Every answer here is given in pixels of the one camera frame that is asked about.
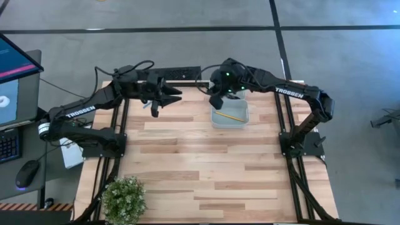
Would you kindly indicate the black power strip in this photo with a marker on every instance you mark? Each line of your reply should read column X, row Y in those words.
column 184, row 74

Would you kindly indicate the black backlit keyboard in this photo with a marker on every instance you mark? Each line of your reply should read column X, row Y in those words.
column 9, row 145

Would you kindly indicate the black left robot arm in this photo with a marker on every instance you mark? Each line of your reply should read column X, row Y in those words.
column 81, row 109

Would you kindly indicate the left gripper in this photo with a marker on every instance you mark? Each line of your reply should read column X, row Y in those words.
column 156, row 106

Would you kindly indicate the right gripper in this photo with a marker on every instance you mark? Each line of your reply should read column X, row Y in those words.
column 223, row 86

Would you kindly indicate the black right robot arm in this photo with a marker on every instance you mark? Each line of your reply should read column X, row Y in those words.
column 293, row 92

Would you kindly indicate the white printed box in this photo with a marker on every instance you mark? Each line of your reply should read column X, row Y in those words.
column 72, row 157

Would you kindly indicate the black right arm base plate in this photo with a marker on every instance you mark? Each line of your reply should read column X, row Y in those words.
column 312, row 148

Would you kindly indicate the blue pencil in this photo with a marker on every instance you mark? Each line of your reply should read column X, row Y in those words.
column 146, row 105

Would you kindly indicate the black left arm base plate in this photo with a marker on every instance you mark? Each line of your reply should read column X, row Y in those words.
column 93, row 153

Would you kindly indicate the black aluminium table frame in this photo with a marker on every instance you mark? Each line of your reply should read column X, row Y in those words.
column 187, row 84

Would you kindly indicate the black computer mouse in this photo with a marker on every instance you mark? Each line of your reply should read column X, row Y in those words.
column 27, row 173

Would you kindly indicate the tilted blue-screen monitor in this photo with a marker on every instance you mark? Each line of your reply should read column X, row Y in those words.
column 15, row 62

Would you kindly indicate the yellow pencil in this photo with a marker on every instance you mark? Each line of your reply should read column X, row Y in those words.
column 229, row 116

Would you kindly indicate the grey desk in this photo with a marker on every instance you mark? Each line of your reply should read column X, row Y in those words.
column 9, row 184

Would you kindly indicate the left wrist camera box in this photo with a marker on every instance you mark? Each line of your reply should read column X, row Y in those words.
column 152, row 82

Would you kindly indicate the green potted plant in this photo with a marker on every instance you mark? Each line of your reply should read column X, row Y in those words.
column 123, row 200

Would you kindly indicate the grey-framed computer monitor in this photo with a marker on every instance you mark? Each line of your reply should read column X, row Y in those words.
column 26, row 100

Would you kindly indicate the black floor stand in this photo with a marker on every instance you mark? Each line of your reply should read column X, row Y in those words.
column 387, row 118

